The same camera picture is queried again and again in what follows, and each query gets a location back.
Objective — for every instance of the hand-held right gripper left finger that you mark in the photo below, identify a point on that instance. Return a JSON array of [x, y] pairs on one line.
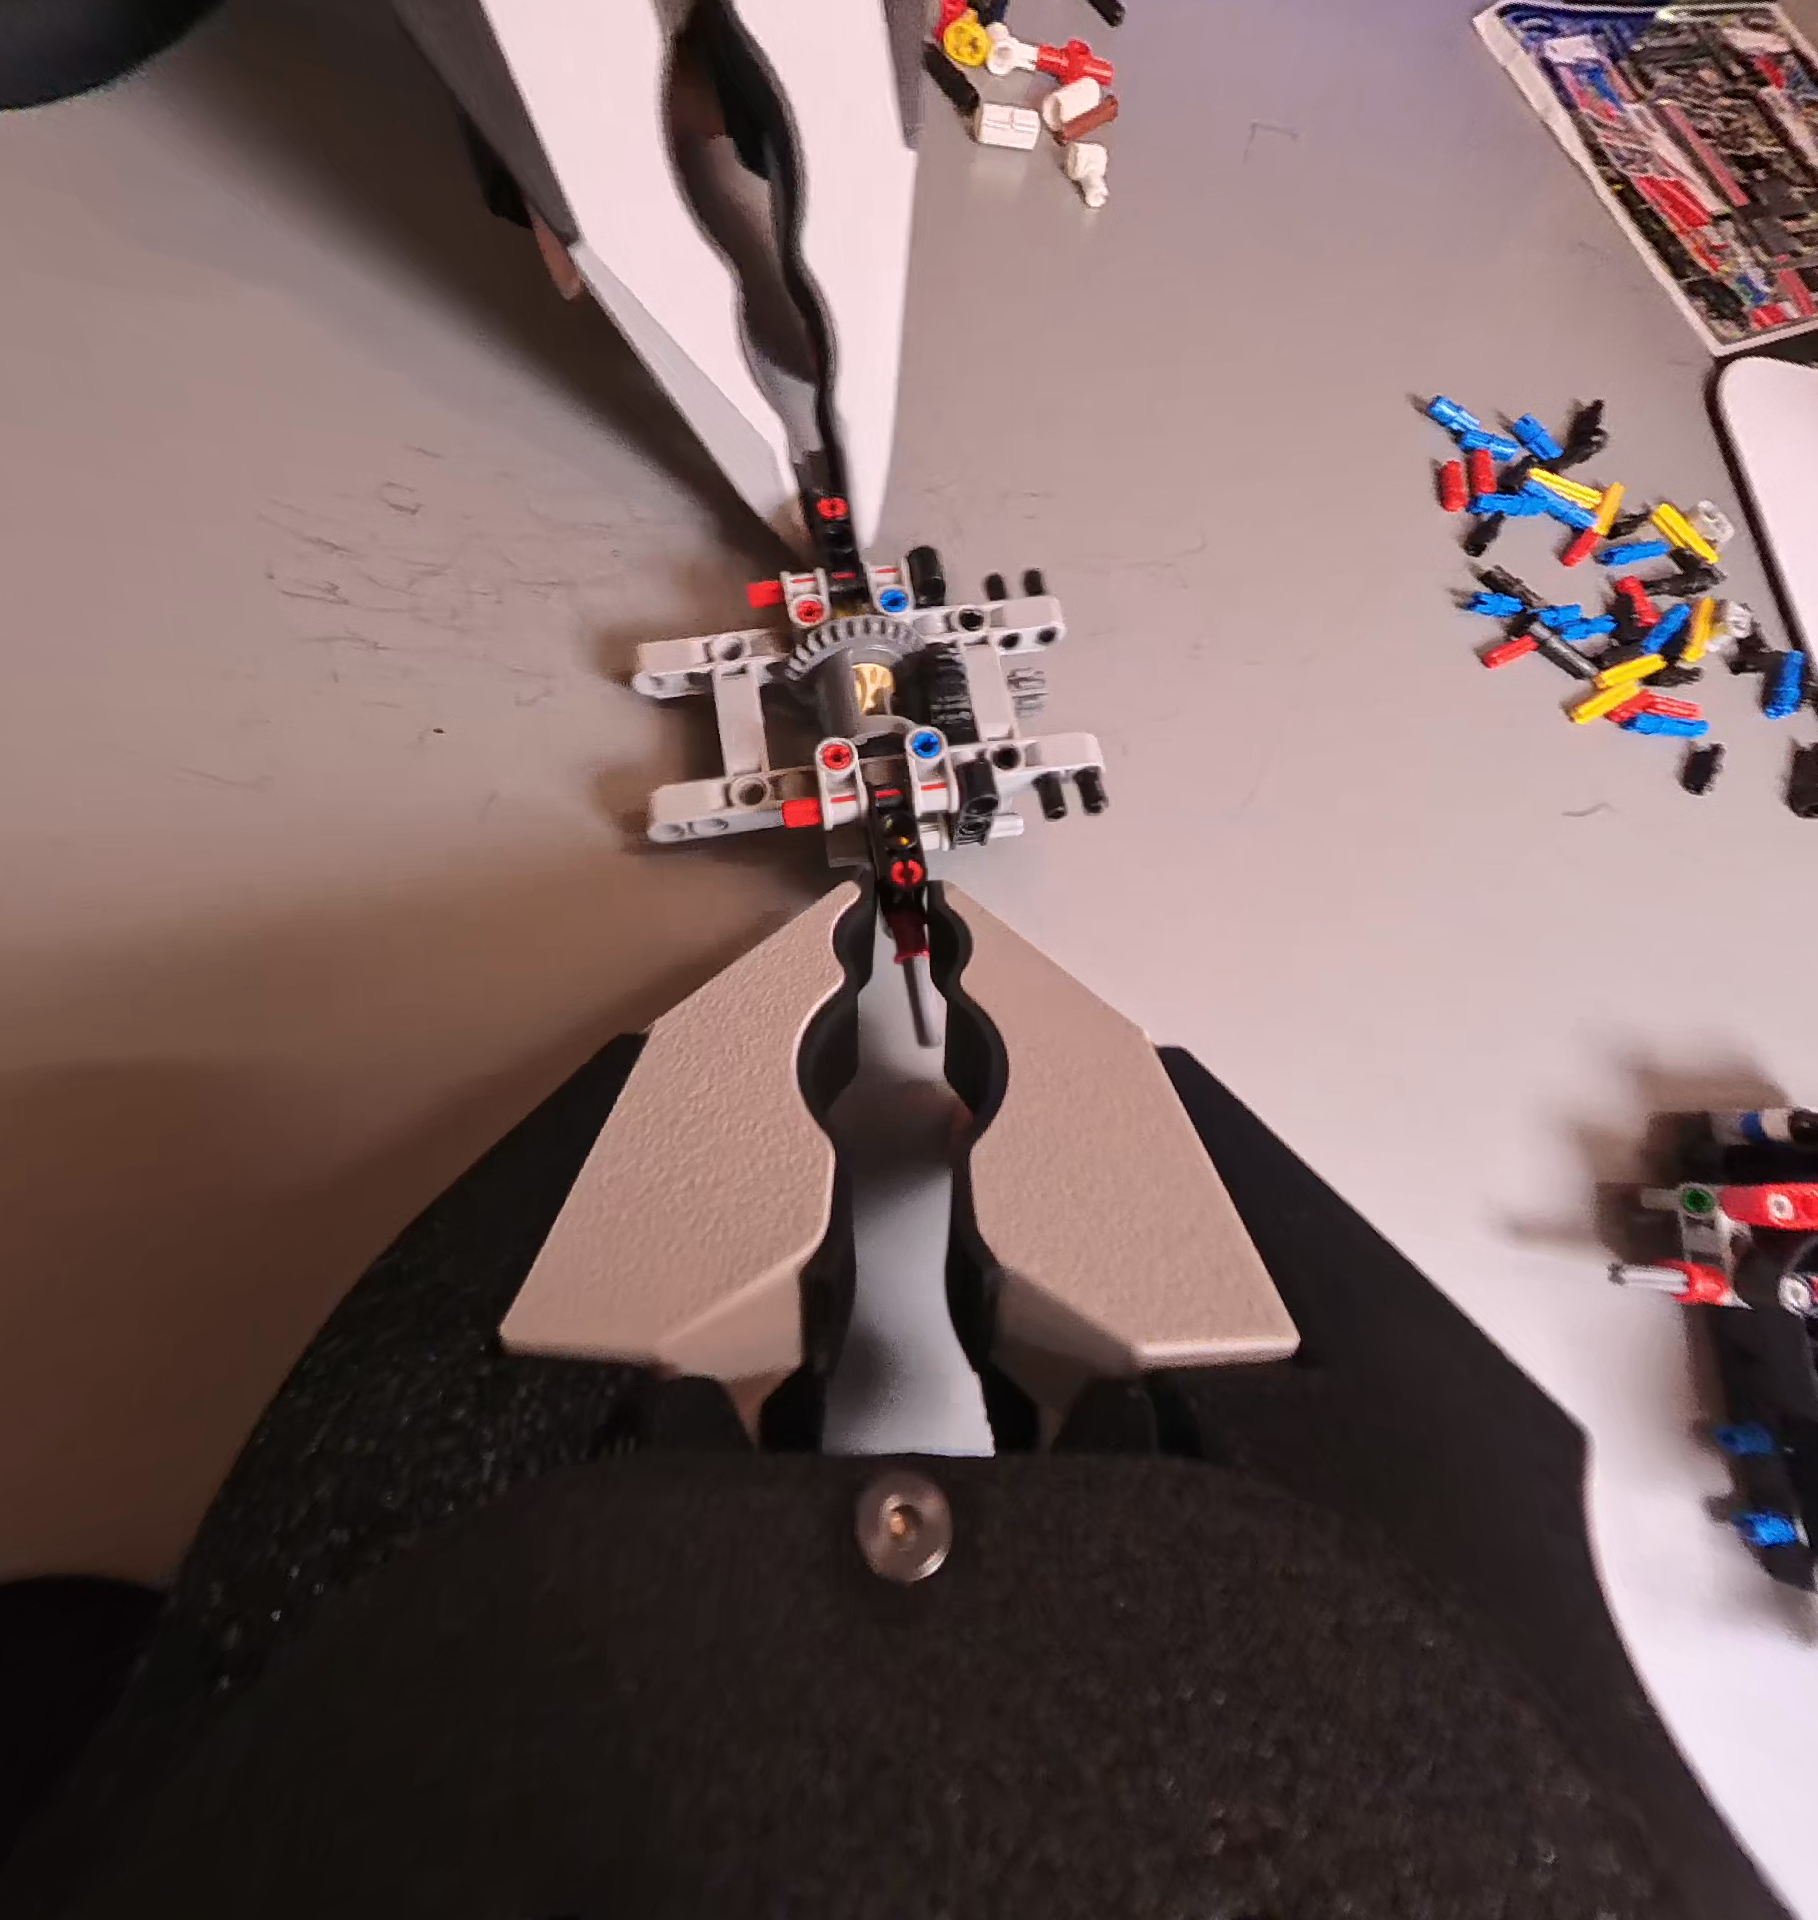
[[682, 1200]]

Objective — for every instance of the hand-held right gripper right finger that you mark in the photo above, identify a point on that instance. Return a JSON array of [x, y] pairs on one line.
[[1118, 1200]]

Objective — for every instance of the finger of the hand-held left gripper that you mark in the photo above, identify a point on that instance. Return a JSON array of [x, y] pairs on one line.
[[857, 181], [609, 120]]

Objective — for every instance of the grey lego gearbox assembly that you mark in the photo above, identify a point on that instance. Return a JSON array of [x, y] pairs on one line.
[[744, 707]]

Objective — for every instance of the scattered white red lego pieces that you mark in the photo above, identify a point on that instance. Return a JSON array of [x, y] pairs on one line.
[[1022, 120]]

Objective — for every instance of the lego car chassis assembly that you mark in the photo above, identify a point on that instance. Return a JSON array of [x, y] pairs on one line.
[[1779, 1319]]

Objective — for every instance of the pile of coloured lego pins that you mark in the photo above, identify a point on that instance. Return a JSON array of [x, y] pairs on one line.
[[1598, 599]]

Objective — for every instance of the lego sticker sheet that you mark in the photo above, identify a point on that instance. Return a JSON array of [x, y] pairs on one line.
[[1688, 167]]

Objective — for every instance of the person's left hand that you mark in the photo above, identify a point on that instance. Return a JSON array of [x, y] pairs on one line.
[[715, 150]]

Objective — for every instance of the white book stand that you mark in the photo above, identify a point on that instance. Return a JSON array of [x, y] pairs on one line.
[[1816, 509]]

